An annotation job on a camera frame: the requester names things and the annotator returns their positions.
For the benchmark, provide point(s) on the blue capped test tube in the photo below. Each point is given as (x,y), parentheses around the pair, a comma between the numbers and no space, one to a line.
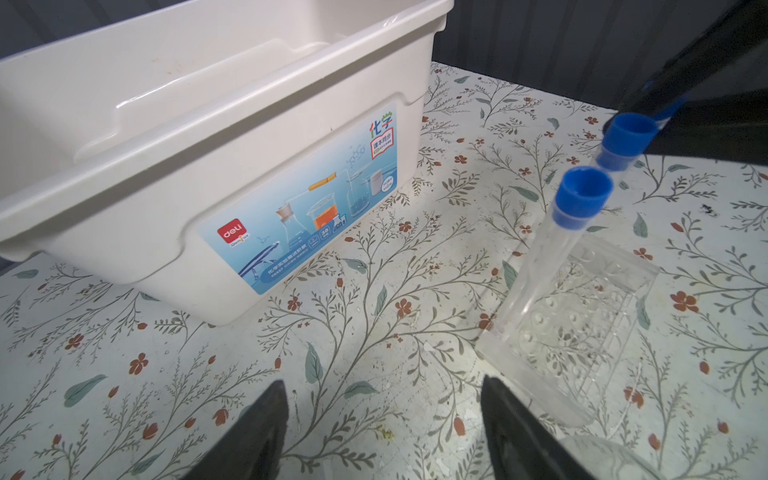
(626,138)
(580,197)

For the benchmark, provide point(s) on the white plastic storage bin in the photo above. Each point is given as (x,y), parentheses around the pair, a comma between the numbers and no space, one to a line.
(204,152)

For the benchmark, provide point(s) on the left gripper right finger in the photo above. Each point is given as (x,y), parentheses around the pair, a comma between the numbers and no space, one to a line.
(519,446)

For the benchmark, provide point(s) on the clear test tube rack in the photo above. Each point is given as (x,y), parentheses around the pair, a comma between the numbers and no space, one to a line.
(563,353)

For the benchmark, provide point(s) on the clear glass flask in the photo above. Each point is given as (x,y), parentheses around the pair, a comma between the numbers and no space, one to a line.
(607,460)

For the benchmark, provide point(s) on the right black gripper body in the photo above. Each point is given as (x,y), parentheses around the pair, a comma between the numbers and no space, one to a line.
(699,111)

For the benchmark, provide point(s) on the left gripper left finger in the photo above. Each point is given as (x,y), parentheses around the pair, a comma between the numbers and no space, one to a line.
(251,449)

